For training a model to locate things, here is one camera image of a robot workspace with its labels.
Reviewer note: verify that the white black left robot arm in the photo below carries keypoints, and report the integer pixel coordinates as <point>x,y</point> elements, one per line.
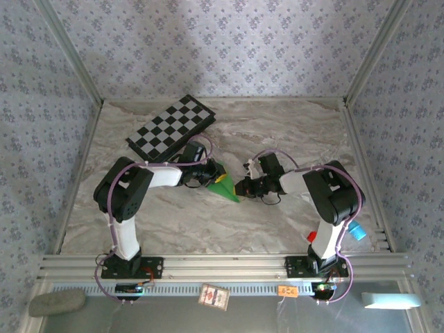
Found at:
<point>125,239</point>

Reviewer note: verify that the black white folded chessboard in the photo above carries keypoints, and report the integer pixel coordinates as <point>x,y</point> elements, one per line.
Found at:
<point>166,128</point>

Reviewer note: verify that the small red object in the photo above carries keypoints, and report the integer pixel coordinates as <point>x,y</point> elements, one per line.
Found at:
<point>311,236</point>

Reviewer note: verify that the blue cylindrical bottle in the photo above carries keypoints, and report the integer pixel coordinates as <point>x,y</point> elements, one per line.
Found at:
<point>358,231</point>

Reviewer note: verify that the small red card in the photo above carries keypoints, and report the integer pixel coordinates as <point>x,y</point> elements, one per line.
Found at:
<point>214,297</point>

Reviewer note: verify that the orange tag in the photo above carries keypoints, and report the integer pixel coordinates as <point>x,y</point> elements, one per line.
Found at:
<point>288,291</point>

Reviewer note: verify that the small circuit board with LED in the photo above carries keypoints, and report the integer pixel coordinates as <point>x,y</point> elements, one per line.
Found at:
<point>128,288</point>
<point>323,289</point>

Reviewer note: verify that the white foam block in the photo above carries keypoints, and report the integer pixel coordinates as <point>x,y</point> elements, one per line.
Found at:
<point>390,300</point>

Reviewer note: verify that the grey oval stone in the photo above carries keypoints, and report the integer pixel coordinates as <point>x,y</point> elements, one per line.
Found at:
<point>57,302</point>

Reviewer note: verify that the wide aluminium profile rail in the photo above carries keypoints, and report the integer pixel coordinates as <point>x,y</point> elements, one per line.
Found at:
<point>222,267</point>

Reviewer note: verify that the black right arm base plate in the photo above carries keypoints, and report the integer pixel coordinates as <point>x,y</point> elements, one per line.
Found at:
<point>295,267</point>

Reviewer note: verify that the aluminium side rail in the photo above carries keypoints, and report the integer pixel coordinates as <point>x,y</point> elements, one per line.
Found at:
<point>369,180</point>
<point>78,180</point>

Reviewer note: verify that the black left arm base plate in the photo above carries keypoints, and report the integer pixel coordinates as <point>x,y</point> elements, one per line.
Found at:
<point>152,267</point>

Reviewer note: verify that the aluminium frame post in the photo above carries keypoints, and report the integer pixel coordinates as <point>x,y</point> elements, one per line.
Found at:
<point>69,52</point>
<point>378,52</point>

